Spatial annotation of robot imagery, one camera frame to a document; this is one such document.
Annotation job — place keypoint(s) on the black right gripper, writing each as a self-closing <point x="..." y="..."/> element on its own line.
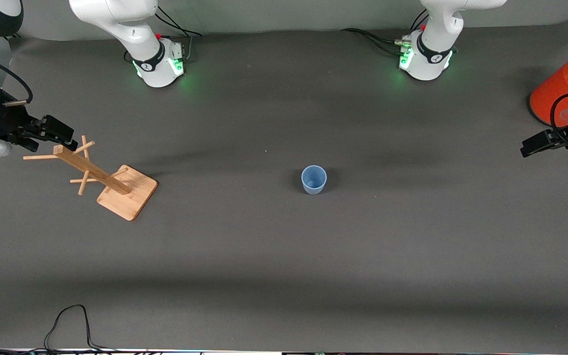
<point x="7" y="120"/>

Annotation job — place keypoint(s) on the light blue plastic cup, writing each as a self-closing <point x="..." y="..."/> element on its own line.
<point x="313" y="185"/>

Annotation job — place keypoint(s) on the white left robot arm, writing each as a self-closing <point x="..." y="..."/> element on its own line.
<point x="434" y="39"/>

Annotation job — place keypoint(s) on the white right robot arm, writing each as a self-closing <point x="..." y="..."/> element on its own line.
<point x="136" y="29"/>

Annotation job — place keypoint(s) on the wooden cup rack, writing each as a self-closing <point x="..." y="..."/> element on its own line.
<point x="126" y="195"/>

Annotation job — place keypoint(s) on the orange can with silver lid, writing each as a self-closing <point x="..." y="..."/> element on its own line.
<point x="550" y="93"/>

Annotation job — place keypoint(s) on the dark grey table mat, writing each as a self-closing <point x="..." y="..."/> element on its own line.
<point x="284" y="271"/>

